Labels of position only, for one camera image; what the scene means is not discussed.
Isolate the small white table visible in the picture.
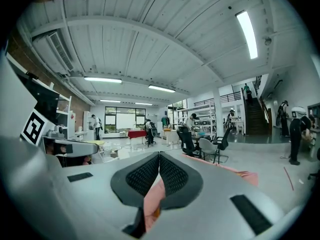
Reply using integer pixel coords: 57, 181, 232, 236
232, 120, 245, 135

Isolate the white shelving rack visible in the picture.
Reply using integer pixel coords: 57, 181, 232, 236
177, 103, 217, 133

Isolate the white cabinet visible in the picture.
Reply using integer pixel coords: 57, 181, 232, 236
83, 110, 92, 133

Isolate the left hand-held gripper camera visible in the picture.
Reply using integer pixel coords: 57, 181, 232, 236
45, 124, 69, 139

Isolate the white ceiling air conditioner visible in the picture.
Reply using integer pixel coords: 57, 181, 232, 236
32, 31, 76, 75

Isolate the yellow round table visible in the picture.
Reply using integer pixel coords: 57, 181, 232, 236
84, 139, 106, 148

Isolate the dark desk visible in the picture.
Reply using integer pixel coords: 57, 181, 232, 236
191, 132, 216, 142

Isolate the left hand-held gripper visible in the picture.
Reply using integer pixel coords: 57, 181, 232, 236
19, 108, 99, 158

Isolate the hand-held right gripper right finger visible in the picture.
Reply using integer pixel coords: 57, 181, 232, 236
159, 150, 288, 240

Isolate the large black screen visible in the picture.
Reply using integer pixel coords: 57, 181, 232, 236
17, 72, 61, 125

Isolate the black high-back office chair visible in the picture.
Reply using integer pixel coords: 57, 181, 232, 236
176, 125, 201, 159

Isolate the white cart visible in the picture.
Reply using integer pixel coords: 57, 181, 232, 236
161, 127, 180, 145

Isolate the grey desk with hutch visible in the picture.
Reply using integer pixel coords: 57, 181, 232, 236
306, 102, 320, 145

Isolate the grey shell chair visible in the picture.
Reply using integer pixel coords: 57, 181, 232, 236
198, 137, 219, 164

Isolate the large dark-framed window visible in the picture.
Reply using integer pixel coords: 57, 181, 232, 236
104, 106, 146, 135

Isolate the white office chair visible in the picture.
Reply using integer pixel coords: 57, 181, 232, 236
98, 143, 120, 163

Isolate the red floor tape strip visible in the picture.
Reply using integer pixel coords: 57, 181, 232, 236
283, 166, 295, 191

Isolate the white shelf unit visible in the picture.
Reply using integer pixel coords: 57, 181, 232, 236
48, 82, 76, 140

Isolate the white backpack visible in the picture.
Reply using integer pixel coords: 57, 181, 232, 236
291, 106, 307, 119

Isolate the clothes rack with green garment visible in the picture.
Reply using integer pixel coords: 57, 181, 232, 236
160, 115, 171, 129

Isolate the red table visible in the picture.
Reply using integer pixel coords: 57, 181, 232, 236
127, 129, 149, 148

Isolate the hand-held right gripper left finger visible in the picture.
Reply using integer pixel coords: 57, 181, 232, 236
51, 150, 161, 240

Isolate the dark wooden staircase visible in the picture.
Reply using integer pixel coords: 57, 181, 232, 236
241, 75, 273, 136

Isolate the pink cushion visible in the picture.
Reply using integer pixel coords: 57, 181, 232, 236
82, 153, 259, 232

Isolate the black mezzanine railing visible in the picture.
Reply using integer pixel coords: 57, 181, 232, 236
193, 91, 242, 108

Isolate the black mesh armchair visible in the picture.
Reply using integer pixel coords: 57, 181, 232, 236
211, 126, 233, 165

